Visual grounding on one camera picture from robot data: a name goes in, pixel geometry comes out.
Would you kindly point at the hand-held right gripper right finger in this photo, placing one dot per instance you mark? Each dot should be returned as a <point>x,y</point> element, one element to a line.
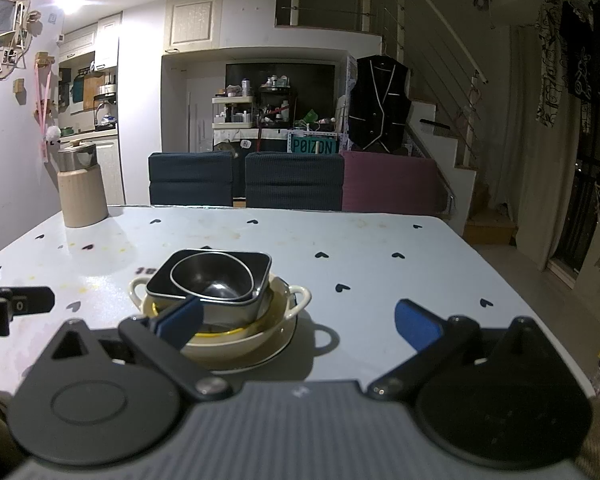
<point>417,327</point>

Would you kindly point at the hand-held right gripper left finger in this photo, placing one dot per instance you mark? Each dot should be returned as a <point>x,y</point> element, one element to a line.
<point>180,322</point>

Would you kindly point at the square steel dish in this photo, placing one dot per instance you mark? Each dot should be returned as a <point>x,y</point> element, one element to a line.
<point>230,314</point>
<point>261,272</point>

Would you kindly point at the yellow rimmed bowl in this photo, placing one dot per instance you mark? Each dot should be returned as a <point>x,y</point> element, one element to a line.
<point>230,331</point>

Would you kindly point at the round steel bowl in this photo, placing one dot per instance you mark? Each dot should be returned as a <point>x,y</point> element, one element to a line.
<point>215,280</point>

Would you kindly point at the beige jug with steel lid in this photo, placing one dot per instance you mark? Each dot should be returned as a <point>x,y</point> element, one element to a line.
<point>82,195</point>

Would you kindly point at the wooden stair step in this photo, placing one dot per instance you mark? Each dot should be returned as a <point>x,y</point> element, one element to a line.
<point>490,227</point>

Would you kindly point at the dark blue chair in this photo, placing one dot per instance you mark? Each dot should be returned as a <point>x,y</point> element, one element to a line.
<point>295,182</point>
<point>190,180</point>

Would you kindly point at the purple chair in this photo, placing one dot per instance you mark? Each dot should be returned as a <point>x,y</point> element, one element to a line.
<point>390,185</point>

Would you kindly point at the white plush ornament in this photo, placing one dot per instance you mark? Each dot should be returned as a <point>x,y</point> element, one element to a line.
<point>53,133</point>

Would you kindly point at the pink ribbon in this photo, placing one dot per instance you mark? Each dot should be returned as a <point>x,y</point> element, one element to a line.
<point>43,112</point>

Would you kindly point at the beige curtain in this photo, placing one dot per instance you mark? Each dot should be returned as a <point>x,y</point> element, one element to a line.
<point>525,160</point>

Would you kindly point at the teal cutting board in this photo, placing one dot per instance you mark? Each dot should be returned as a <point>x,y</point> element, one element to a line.
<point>77,92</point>

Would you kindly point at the wooden cutting board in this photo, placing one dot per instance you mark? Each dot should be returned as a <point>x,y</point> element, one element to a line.
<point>93,92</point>

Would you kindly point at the teal licence plate sign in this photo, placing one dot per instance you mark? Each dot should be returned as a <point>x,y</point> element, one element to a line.
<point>314,146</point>

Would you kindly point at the black vest with white trim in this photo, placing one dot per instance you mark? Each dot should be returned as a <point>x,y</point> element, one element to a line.
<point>375,110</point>

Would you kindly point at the white storage shelf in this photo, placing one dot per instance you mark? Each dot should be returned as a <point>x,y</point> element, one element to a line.
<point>232,100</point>

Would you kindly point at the black storage rack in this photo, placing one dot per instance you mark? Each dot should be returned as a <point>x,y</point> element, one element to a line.
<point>276,91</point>

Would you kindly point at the white printed hanging garment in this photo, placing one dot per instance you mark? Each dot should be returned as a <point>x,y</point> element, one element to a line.
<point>550,60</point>

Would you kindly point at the white cabinet door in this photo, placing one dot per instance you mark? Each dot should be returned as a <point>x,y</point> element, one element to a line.
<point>195,20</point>

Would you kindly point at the staircase railing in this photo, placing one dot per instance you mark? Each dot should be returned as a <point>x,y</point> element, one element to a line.
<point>440,20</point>

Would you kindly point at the black hanging garment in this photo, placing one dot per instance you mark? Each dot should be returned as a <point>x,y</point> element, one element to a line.
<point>587,45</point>

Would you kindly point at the wall photo display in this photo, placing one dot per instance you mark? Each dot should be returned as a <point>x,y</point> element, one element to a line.
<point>0,25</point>

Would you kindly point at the white wall cabinet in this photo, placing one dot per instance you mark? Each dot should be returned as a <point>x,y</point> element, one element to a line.
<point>105,40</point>

